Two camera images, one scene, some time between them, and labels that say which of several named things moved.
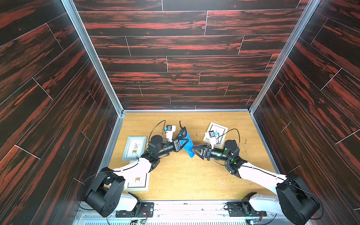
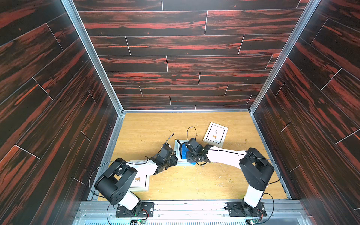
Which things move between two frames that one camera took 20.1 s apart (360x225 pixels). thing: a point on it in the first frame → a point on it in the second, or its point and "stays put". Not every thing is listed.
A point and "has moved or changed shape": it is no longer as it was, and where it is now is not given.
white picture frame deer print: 220,132 stays put
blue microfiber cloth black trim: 189,146 has moved or changed shape
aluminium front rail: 187,213 stays put
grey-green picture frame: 135,148 → 181,162
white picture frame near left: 140,183 stays put
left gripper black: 174,145 → 174,161
